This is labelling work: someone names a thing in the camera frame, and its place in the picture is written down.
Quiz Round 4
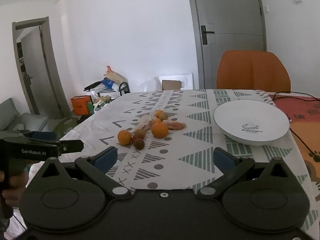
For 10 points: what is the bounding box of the green-brown round fruit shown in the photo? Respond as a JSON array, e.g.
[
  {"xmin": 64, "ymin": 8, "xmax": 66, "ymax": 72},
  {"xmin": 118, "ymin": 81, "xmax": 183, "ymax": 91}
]
[{"xmin": 158, "ymin": 112, "xmax": 168, "ymax": 121}]

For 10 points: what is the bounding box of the white round plate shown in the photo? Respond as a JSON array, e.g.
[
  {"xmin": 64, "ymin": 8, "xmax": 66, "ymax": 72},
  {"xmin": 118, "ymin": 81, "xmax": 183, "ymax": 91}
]
[{"xmin": 213, "ymin": 100, "xmax": 290, "ymax": 146}]

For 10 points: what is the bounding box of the patterned white tablecloth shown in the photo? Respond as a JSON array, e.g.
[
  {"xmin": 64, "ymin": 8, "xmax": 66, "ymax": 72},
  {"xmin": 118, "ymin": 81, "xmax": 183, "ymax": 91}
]
[{"xmin": 15, "ymin": 88, "xmax": 320, "ymax": 234}]

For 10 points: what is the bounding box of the brown cardboard box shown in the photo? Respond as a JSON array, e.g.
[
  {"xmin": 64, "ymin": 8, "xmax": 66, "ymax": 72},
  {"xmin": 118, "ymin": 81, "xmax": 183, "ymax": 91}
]
[{"xmin": 162, "ymin": 80, "xmax": 182, "ymax": 90}]

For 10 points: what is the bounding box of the person's left hand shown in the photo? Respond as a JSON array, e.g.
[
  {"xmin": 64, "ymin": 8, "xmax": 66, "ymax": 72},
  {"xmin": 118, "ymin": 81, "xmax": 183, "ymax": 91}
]
[{"xmin": 2, "ymin": 170, "xmax": 29, "ymax": 207}]

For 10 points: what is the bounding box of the red orange mat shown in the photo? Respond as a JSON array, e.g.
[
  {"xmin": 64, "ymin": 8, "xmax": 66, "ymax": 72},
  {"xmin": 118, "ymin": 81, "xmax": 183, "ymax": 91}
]
[{"xmin": 269, "ymin": 92, "xmax": 319, "ymax": 194}]

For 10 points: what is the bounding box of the small orange back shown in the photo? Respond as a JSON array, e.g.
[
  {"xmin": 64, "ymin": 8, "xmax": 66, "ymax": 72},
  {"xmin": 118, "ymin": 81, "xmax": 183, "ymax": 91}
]
[{"xmin": 155, "ymin": 110, "xmax": 163, "ymax": 118}]

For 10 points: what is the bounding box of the orange chair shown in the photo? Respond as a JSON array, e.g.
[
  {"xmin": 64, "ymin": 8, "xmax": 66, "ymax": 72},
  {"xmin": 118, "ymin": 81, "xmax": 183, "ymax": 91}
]
[{"xmin": 216, "ymin": 50, "xmax": 291, "ymax": 92}]

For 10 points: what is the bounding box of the grey-green sofa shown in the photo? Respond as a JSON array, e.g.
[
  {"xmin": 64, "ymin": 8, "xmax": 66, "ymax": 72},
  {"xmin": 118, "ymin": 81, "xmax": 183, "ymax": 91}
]
[{"xmin": 0, "ymin": 98, "xmax": 50, "ymax": 132}]

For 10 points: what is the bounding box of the peeled pomelo piece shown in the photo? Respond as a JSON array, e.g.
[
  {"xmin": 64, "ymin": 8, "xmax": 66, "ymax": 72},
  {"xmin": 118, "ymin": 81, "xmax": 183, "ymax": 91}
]
[{"xmin": 162, "ymin": 120, "xmax": 186, "ymax": 131}]

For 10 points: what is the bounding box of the large orange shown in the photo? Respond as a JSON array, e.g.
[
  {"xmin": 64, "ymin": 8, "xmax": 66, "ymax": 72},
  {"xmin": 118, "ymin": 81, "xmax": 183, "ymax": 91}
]
[{"xmin": 151, "ymin": 122, "xmax": 169, "ymax": 139}]

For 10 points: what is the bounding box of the brown longan fruit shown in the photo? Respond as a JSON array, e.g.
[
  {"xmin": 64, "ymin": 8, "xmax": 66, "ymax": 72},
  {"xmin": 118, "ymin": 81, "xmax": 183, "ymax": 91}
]
[{"xmin": 135, "ymin": 129, "xmax": 146, "ymax": 138}]

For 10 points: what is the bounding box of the grey door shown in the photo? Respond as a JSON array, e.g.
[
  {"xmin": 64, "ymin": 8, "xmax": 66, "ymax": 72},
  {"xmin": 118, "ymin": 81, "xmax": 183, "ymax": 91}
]
[{"xmin": 189, "ymin": 0, "xmax": 267, "ymax": 89}]

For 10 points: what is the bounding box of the black cable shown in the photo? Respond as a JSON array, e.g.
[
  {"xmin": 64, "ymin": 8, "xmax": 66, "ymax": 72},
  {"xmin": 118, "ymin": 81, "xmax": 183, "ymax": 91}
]
[{"xmin": 272, "ymin": 90, "xmax": 320, "ymax": 163}]

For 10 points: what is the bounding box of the medium orange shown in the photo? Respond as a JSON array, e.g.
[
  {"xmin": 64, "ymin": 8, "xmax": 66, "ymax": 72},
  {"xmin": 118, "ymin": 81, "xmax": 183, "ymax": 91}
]
[{"xmin": 117, "ymin": 130, "xmax": 132, "ymax": 146}]

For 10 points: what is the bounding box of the side doorway frame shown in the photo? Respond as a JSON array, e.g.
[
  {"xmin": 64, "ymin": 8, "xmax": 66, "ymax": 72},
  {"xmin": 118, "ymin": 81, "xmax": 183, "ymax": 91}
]
[{"xmin": 12, "ymin": 17, "xmax": 71, "ymax": 119}]

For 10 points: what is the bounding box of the pile of bags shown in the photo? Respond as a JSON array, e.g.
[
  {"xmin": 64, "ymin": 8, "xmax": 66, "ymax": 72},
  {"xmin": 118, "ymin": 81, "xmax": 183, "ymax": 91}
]
[{"xmin": 84, "ymin": 66, "xmax": 131, "ymax": 112}]

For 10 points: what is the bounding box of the brown lychee fruit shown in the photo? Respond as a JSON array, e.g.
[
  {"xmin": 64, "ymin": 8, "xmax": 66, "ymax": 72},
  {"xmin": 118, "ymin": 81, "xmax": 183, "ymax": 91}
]
[{"xmin": 133, "ymin": 138, "xmax": 145, "ymax": 151}]

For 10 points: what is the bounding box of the orange box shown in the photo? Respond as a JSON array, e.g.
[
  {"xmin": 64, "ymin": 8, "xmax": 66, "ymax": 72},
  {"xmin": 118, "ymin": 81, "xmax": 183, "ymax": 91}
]
[{"xmin": 71, "ymin": 95, "xmax": 91, "ymax": 115}]

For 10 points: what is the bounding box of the small orange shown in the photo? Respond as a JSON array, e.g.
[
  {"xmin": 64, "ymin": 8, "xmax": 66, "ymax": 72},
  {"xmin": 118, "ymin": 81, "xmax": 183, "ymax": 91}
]
[
  {"xmin": 155, "ymin": 110, "xmax": 163, "ymax": 118},
  {"xmin": 153, "ymin": 118, "xmax": 162, "ymax": 124}
]

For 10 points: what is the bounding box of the pomelo peel piece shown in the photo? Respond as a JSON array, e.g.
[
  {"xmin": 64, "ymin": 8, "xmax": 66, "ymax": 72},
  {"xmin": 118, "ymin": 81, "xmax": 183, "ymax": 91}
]
[{"xmin": 134, "ymin": 114, "xmax": 156, "ymax": 132}]

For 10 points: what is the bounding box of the black door handle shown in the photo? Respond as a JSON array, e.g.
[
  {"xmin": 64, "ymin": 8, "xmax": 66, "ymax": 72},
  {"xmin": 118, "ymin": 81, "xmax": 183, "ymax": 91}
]
[{"xmin": 201, "ymin": 25, "xmax": 215, "ymax": 45}]

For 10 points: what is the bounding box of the red lychee fruit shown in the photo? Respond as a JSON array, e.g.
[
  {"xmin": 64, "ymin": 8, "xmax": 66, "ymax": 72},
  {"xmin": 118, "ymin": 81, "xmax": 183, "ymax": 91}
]
[{"xmin": 131, "ymin": 134, "xmax": 143, "ymax": 143}]

